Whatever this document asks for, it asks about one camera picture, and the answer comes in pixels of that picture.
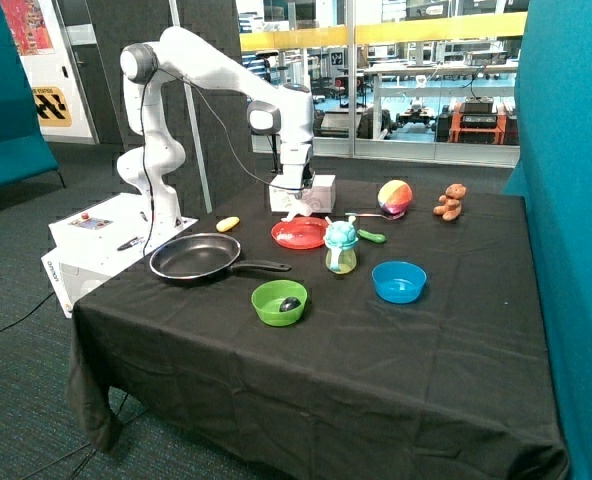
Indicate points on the white paper tissue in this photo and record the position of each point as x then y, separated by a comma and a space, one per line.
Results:
297, 207

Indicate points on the black tablecloth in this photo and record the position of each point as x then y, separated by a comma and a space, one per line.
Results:
455, 385

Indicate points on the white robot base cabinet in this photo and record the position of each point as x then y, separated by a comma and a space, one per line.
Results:
99, 242

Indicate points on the turtle lid sippy cup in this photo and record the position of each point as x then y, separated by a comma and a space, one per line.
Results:
340, 239

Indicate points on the black frying pan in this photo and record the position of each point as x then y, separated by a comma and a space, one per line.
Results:
204, 256

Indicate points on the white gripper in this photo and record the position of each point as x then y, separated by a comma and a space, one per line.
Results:
296, 174

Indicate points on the white lab workbench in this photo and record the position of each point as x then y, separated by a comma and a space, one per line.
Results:
419, 99

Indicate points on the yellow black warning sign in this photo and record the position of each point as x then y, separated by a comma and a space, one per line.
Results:
51, 107

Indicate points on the white patterned tissue box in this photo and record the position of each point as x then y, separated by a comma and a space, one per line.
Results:
321, 196

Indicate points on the orange black equipment rack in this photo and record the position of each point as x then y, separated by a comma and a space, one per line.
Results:
478, 120

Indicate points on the teal partition wall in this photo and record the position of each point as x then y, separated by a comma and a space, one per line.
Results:
553, 93

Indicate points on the red plastic plate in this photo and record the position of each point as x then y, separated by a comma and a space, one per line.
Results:
302, 233

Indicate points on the blue plastic bowl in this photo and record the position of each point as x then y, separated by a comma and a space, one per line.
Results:
398, 282

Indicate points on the dark plum toy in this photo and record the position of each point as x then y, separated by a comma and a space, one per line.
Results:
289, 304

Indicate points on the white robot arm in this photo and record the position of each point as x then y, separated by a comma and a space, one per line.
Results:
179, 54

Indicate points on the brown teddy bear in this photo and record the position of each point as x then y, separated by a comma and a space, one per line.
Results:
450, 203

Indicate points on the red wall poster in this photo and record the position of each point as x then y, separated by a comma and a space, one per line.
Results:
27, 25

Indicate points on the teal sofa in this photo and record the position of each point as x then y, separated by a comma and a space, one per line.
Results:
23, 151

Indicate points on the multicolour soft ball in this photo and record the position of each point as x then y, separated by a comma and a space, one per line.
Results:
395, 197

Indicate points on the green handled spoon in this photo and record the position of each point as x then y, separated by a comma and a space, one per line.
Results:
373, 237

